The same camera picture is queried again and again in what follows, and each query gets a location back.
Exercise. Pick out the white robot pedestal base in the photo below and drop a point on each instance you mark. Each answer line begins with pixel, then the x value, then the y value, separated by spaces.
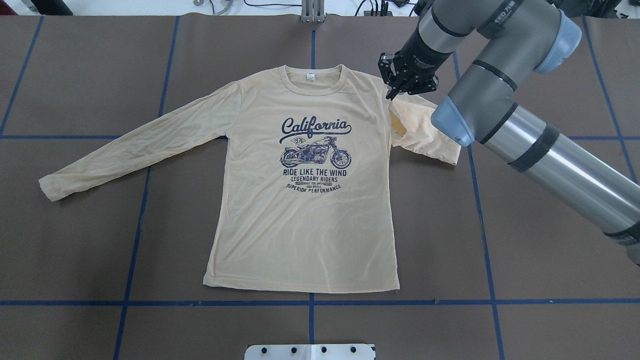
pixel 335 351

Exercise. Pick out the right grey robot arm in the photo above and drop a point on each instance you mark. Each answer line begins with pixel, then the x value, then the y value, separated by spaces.
pixel 524 37

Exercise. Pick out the aluminium frame post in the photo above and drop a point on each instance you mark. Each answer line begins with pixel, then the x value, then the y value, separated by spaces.
pixel 313 11

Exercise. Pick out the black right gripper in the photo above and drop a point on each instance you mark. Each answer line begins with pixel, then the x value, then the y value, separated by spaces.
pixel 421 56

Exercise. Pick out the beige long-sleeve printed shirt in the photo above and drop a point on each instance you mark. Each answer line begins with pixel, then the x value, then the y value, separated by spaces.
pixel 305 201

